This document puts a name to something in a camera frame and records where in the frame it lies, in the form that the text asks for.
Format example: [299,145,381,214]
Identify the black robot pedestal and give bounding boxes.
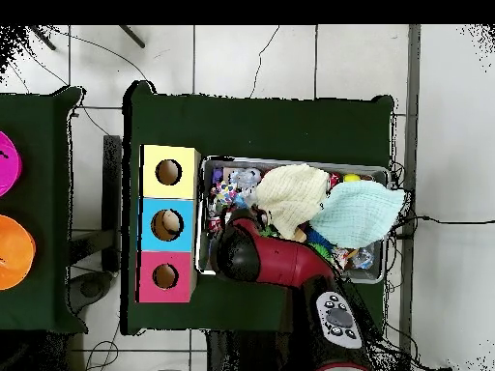
[206,329,310,371]

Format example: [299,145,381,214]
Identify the black floor cable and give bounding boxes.
[397,214,495,226]

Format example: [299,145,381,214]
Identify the black upright panel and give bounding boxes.
[102,134,123,271]

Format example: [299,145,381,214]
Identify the pink plastic bowl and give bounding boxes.
[0,130,23,198]

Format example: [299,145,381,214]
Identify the cream muslin cloth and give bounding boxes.
[254,162,331,241]

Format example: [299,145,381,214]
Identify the dark green table cloth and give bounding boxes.
[121,79,395,336]

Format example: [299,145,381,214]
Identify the flattened clear bottle, blue label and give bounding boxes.
[229,169,252,192]

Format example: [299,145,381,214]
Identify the wooden box with three holes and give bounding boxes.
[135,143,202,304]

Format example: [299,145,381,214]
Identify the silver wire mesh bin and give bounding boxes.
[194,155,392,285]

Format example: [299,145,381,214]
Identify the black tripod leg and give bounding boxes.
[117,24,146,49]
[28,24,57,51]

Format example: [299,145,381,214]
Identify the mint green muslin cloth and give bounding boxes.
[308,180,406,249]

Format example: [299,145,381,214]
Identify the orange plastic bowl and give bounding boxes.
[0,214,37,291]

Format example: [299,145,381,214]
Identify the clear plastic bottle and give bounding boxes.
[232,191,257,212]

